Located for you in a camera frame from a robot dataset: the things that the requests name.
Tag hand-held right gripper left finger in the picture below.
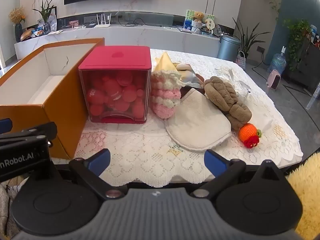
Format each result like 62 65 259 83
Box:
69 149 128 201

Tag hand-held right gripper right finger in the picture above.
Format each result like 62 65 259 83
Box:
191 149 285 201

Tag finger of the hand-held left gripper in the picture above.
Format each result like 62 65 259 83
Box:
0 118 57 143

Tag cream cloth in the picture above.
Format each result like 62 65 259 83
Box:
164 88 232 152

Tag orange storage box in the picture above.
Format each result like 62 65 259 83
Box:
0 38 105 160

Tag beige cloth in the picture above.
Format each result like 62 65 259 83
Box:
204 76 252 131

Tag yellow wet wipes packet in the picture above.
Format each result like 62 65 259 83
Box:
153 52 204 88

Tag orange crocheted fruit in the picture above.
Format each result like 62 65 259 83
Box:
238 123 262 149

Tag grey patterned cloth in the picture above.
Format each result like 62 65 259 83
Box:
0 177 25 238

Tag white lace tablecloth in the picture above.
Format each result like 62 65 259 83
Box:
74 49 304 188

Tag clear plastic wrap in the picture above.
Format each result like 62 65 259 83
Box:
220 67 253 100

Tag pink white crocheted toy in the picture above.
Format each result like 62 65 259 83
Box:
150 69 182 119

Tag golden ornament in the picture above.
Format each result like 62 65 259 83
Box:
20 28 35 42

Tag dark vase with yellow flowers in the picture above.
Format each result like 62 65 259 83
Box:
9 6 26 42

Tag yellow fluffy cushion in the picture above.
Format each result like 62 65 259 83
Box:
287 150 320 240

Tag pink space heater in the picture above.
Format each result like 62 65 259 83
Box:
266 69 281 90

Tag small woven bag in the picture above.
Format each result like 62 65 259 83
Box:
235 51 247 69

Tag red card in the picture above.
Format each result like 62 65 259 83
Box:
78 46 152 124

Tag blue-grey trash bin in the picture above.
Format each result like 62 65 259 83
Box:
217 35 241 62

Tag blue water jug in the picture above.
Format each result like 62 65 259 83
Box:
269 46 287 74

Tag green plant in glass vase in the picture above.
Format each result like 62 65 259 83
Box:
32 0 59 34

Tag long-leaf potted plant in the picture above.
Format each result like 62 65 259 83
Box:
232 17 270 60

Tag dark cabinet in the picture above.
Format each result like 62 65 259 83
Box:
285 40 320 95

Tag white marble tv cabinet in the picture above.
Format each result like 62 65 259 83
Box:
14 11 234 60

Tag white router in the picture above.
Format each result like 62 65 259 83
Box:
94 13 112 28

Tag small teddy bear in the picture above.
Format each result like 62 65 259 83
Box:
192 11 206 34

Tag plush toys and books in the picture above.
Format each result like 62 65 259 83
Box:
185 9 215 33

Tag leafy green shelf plant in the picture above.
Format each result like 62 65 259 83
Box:
284 19 312 70

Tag black cables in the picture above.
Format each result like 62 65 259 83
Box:
120 17 148 27

